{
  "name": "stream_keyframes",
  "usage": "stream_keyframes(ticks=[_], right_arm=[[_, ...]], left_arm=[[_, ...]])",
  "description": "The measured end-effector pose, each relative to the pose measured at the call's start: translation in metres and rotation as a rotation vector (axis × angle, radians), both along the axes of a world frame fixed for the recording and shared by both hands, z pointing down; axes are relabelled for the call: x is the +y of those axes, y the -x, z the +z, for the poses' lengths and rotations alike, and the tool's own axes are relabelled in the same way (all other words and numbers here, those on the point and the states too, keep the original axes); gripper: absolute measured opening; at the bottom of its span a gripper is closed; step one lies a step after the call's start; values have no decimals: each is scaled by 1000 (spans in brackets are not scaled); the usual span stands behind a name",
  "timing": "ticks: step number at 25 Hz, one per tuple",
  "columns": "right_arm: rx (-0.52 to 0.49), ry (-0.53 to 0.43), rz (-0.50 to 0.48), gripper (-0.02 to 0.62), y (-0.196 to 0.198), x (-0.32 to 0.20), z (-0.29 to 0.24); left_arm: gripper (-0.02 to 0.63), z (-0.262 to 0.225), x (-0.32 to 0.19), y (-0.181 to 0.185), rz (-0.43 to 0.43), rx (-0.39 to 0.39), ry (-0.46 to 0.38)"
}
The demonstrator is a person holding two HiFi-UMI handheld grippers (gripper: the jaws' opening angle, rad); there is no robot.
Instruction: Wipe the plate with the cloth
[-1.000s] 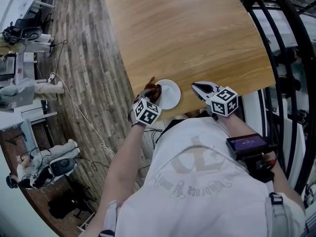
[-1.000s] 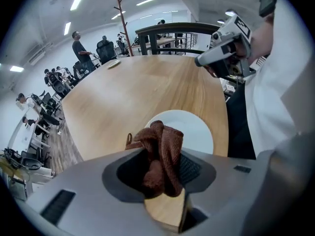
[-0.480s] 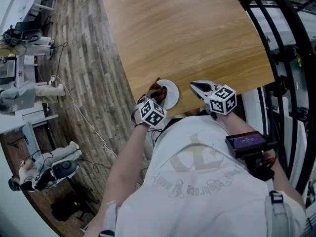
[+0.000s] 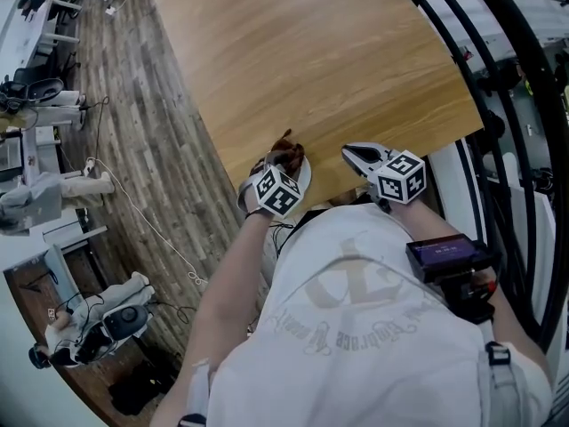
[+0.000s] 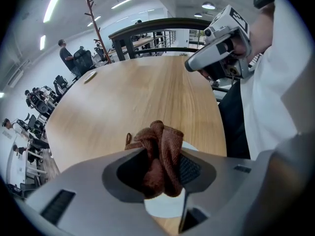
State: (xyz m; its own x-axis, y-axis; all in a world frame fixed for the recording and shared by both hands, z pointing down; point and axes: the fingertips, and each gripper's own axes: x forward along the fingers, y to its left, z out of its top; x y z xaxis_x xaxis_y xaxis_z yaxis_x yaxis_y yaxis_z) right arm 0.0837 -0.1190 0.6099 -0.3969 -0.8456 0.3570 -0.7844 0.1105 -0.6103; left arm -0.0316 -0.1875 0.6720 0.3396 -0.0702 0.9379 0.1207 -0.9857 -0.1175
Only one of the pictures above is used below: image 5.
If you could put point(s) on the small round dish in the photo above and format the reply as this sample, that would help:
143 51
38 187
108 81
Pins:
89 77

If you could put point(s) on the black office chair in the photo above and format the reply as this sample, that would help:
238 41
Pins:
60 82
82 58

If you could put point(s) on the person's right hand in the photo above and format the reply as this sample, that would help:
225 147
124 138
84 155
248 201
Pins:
240 47

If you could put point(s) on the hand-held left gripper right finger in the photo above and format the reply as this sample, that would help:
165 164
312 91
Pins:
221 193

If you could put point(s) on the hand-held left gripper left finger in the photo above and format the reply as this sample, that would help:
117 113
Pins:
98 205

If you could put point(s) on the person's white t-shirt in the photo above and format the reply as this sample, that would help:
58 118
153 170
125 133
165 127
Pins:
283 82

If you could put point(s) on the person's black trousers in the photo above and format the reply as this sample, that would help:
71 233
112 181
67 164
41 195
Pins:
233 122

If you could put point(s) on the white plate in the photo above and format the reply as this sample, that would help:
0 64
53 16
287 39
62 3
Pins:
162 206

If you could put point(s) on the person's right forearm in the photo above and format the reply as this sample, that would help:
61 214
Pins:
263 26

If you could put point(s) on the dome pendant lamp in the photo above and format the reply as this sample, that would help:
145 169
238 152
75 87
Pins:
208 5
198 15

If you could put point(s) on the group of ceiling strip lights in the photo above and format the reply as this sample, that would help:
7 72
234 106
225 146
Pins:
53 6

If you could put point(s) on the brown cloth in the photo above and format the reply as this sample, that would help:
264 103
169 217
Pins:
162 154

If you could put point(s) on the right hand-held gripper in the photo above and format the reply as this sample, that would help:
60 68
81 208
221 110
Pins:
231 18

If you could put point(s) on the wooden coat rack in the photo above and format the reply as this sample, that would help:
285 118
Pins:
97 29

